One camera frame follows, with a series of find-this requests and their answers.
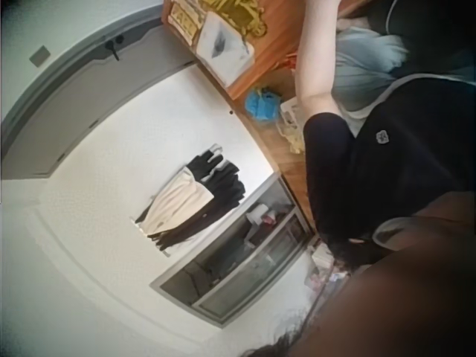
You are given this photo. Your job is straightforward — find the rack of hanging clothes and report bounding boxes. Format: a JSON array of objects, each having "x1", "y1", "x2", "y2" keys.
[{"x1": 130, "y1": 143, "x2": 247, "y2": 257}]

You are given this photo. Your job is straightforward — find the glass door cabinet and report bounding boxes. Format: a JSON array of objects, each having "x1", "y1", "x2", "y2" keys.
[{"x1": 149, "y1": 173, "x2": 321, "y2": 328}]

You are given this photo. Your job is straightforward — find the clear plastic packet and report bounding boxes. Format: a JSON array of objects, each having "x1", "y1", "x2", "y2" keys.
[{"x1": 274, "y1": 97, "x2": 309, "y2": 155}]

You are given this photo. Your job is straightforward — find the blue crumpled plastic bag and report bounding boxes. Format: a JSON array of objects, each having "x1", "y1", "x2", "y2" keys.
[{"x1": 244, "y1": 86, "x2": 283, "y2": 123}]

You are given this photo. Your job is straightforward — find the yellow patterned item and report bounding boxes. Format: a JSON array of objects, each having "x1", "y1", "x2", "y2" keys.
[{"x1": 196, "y1": 0, "x2": 268, "y2": 37}]

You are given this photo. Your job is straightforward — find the yellow label box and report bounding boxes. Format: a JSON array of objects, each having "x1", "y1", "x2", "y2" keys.
[{"x1": 163, "y1": 0, "x2": 200, "y2": 48}]

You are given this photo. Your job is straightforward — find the light blue cloth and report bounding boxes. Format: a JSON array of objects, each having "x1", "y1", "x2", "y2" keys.
[{"x1": 330, "y1": 25, "x2": 408, "y2": 120}]

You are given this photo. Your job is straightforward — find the grey door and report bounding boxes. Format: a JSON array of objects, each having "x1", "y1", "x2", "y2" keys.
[{"x1": 0, "y1": 5, "x2": 196, "y2": 181}]

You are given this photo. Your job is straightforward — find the black door handle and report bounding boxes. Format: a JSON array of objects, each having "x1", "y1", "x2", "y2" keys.
[{"x1": 104, "y1": 35, "x2": 124, "y2": 62}]

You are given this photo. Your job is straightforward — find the grey wall switch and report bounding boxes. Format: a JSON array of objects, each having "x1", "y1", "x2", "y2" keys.
[{"x1": 28, "y1": 45, "x2": 51, "y2": 68}]

